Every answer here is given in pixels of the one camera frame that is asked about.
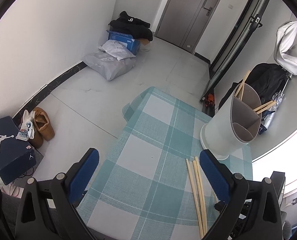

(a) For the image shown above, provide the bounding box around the wooden chopstick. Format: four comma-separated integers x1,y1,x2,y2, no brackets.
253,100,276,112
253,101,276,114
185,159,204,239
234,70,251,101
193,157,207,237
194,157,208,234

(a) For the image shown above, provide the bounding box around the navy jordan shoe box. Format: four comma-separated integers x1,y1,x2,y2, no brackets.
0,116,37,185

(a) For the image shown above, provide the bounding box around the brown shoe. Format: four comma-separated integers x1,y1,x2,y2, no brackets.
29,107,55,148

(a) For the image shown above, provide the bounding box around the white sock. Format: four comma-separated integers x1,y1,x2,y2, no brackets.
16,110,35,141

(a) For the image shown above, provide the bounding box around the white utensil holder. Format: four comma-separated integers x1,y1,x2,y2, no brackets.
200,84,261,160

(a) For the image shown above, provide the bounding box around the teal plaid tablecloth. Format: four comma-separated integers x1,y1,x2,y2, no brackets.
76,86,254,240

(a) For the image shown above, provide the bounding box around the silver folded umbrella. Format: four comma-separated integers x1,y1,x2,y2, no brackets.
258,73,292,134

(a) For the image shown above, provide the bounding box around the black jacket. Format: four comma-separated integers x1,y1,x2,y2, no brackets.
217,62,289,111

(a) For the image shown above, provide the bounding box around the grey plastic parcel bag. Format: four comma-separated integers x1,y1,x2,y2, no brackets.
82,51,135,81

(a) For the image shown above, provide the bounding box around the white hanging bag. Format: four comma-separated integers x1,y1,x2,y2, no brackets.
273,21,297,75

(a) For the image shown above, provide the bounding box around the white plastic parcel bag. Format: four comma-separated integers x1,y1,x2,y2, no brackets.
99,40,135,61

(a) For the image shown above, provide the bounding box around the blue cardboard box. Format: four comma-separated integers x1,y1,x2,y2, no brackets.
107,30,140,55

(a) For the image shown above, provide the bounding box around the black open door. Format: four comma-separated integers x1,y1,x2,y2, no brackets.
194,0,270,102

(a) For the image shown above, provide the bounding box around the black clothes pile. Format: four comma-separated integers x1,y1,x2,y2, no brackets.
109,11,153,42

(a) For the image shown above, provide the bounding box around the grey door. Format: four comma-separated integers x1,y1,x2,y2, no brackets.
155,0,220,53

